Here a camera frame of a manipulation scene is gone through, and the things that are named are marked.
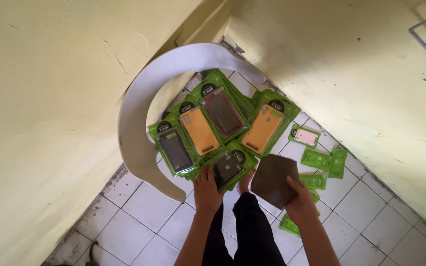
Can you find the person's right hand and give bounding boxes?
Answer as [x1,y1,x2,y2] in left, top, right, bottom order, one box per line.
[285,176,319,227]

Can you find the person's left hand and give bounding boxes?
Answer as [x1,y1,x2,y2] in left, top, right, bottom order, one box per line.
[193,165,225,215]

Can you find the black phone case packet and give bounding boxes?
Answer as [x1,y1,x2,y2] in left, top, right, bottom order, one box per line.
[209,148,250,191]

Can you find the brown square cloth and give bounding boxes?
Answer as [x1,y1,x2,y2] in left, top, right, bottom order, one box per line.
[250,154,300,210]

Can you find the person's bare foot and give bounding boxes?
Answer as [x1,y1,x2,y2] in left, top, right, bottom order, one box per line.
[237,168,256,195]

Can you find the pile of green case packets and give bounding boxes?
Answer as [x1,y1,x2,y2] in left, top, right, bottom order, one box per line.
[147,69,302,191]

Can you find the person's black trousers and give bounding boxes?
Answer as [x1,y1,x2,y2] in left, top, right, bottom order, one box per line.
[202,192,287,266]

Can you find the white plastic chair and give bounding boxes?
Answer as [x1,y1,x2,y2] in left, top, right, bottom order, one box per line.
[118,42,267,202]

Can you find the pink phone case packet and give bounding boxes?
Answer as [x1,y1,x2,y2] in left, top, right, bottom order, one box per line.
[288,124,321,149]

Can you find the dark grey object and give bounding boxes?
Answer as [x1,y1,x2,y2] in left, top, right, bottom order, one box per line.
[84,241,100,266]

